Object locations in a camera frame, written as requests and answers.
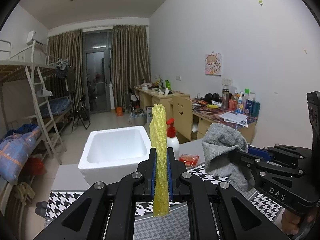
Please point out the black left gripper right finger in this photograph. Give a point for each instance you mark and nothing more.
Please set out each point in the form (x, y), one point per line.
(174, 169)

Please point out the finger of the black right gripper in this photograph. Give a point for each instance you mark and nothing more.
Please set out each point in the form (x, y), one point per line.
(255, 159)

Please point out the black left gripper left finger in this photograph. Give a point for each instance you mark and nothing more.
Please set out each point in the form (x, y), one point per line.
(148, 170)

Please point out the grey sock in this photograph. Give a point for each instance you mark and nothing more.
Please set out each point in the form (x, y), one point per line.
(218, 141)

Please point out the yellow foam net sleeve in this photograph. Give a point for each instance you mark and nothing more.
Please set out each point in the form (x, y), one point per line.
(158, 137)

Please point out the right hand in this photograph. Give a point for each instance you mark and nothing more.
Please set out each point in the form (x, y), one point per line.
(290, 221)

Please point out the red snack packet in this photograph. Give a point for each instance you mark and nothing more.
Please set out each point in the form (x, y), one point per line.
(189, 160)

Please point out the white lotion pump bottle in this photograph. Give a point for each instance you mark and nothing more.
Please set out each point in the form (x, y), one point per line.
(172, 140)

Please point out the white styrofoam box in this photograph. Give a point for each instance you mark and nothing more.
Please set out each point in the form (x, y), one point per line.
(111, 154)

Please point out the white papers on desk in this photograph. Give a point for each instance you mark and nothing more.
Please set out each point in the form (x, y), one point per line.
(235, 118)

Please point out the dark blue bottle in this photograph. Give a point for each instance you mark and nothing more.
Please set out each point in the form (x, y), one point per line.
(255, 109)

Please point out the houndstooth table runner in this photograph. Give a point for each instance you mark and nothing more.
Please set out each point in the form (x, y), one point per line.
(69, 185)

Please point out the orange bucket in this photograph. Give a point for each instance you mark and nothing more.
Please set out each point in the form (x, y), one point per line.
(119, 111)

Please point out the wooden smiley chair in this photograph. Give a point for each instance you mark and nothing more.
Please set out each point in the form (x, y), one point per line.
(183, 115)

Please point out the far wooden desk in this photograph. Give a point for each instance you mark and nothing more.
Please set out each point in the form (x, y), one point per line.
(150, 97)

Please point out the black headphones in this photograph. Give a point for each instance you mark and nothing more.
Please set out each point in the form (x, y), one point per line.
(212, 97)

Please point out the black folding chair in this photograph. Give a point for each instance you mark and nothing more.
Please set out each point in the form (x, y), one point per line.
(81, 114)

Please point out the anime girl poster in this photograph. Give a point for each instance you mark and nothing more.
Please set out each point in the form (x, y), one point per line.
(213, 64)

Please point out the brown right curtain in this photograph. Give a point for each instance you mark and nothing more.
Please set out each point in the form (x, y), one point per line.
(129, 60)

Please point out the brown curtain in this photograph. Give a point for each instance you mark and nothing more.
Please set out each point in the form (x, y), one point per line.
(129, 60)
(67, 47)

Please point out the glass balcony door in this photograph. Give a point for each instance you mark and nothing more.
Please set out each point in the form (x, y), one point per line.
(97, 71)

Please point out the blue plaid bedding bundle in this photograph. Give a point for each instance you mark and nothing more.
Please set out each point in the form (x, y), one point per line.
(15, 151)

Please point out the metal bunk bed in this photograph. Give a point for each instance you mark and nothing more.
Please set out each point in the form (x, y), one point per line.
(22, 66)

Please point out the brown left curtain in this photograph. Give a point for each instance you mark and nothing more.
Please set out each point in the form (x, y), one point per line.
(67, 47)

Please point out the white air conditioner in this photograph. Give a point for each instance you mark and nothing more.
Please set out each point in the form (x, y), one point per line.
(33, 36)

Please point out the wooden desk near wall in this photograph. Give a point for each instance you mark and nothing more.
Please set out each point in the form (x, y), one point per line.
(206, 116)

